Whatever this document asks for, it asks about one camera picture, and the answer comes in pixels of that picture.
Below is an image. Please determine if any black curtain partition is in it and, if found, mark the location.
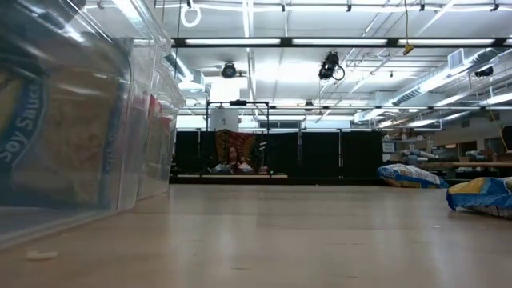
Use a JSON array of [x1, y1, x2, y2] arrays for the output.
[[174, 128, 384, 179]]

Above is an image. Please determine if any colourful patterned tapestry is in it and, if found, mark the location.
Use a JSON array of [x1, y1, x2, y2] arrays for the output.
[[214, 128, 258, 167]]

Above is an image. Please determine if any silver air duct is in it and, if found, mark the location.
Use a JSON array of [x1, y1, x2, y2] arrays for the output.
[[390, 46, 512, 107]]

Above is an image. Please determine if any black aluminium rig frame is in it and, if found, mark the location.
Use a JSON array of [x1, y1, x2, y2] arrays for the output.
[[171, 37, 512, 186]]

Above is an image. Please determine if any white box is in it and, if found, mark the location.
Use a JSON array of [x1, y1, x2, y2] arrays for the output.
[[209, 108, 240, 132]]

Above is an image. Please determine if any clear plastic bin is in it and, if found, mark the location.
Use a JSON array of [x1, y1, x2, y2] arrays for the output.
[[135, 66, 187, 201], [0, 0, 179, 251]]

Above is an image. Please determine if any black overhead camera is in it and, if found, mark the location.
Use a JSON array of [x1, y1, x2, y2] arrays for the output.
[[318, 50, 346, 82]]

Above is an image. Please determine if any round black ceiling device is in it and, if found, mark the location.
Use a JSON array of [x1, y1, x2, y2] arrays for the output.
[[220, 61, 238, 80]]

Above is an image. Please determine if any black tube stand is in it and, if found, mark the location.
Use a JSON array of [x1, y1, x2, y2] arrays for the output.
[[205, 100, 270, 177]]

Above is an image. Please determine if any wooden workbench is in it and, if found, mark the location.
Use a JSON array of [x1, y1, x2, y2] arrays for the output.
[[418, 160, 512, 169]]

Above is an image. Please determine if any white hanging ring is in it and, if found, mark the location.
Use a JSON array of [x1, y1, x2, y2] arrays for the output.
[[179, 2, 202, 29]]

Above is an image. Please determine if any person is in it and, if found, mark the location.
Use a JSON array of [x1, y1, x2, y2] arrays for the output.
[[222, 146, 253, 174]]

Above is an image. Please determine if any blue Maruchan ramen pack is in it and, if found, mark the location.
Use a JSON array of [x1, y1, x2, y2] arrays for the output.
[[375, 162, 450, 190], [446, 176, 512, 220], [0, 67, 123, 211]]

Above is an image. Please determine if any orange Maruchan ramen pack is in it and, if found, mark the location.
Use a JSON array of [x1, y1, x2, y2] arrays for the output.
[[138, 94, 177, 135]]

